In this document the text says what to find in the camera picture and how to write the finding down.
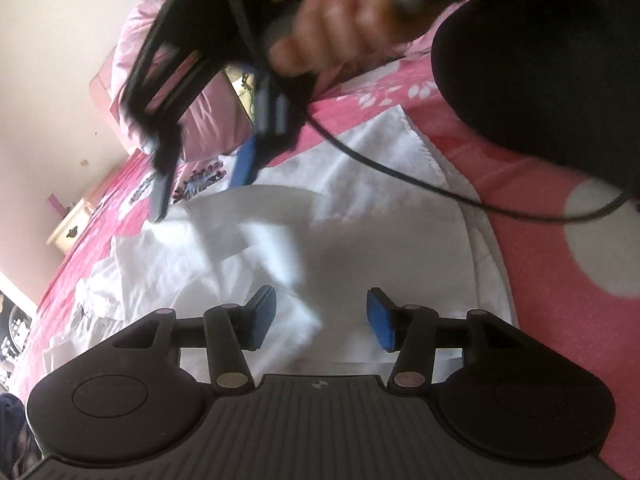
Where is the person black sleeve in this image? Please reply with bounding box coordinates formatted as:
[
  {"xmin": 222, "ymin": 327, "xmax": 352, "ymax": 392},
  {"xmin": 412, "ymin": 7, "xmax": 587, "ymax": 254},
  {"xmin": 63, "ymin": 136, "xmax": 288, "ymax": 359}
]
[{"xmin": 432, "ymin": 0, "xmax": 639, "ymax": 193}]

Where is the pink cup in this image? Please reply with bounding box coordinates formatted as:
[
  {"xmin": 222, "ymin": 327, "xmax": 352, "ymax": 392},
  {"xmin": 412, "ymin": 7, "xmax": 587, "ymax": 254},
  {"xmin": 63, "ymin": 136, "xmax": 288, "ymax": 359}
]
[{"xmin": 47, "ymin": 194, "xmax": 67, "ymax": 219}]

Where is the smartphone with lit screen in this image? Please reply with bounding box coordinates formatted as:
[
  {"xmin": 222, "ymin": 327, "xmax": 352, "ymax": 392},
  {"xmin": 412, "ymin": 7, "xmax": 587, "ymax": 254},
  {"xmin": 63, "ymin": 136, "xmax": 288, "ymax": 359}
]
[{"xmin": 224, "ymin": 64, "xmax": 255, "ymax": 122}]

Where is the black cable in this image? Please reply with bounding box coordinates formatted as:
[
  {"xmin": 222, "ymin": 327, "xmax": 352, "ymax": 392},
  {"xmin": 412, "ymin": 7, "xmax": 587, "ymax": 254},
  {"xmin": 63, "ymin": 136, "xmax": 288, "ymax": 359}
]
[{"xmin": 221, "ymin": 0, "xmax": 632, "ymax": 224}]

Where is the red floral blanket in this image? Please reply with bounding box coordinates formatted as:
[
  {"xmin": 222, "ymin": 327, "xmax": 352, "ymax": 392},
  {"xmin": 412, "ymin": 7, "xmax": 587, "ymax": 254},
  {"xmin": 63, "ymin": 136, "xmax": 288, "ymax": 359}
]
[{"xmin": 8, "ymin": 1, "xmax": 640, "ymax": 478}]

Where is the white shirt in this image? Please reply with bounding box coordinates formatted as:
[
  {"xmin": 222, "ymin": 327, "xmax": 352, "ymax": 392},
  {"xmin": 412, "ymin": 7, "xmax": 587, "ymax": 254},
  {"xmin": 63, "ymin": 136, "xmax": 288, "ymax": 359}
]
[{"xmin": 41, "ymin": 104, "xmax": 519, "ymax": 386}]

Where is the person right hand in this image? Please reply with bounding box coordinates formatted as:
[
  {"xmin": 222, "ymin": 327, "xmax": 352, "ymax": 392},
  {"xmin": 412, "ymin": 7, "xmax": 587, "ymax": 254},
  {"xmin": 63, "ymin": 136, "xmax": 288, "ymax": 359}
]
[{"xmin": 269, "ymin": 0, "xmax": 442, "ymax": 77}]

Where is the cream nightstand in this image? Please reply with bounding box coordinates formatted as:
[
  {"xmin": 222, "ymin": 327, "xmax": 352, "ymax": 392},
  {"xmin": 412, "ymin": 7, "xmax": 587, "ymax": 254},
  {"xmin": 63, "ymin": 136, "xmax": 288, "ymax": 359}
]
[{"xmin": 47, "ymin": 200, "xmax": 94, "ymax": 255}]

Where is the pink quilted jacket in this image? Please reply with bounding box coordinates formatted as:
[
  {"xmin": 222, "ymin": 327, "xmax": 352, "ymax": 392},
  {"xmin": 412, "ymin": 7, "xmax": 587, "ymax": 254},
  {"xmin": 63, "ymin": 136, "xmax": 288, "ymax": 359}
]
[{"xmin": 106, "ymin": 0, "xmax": 467, "ymax": 164}]

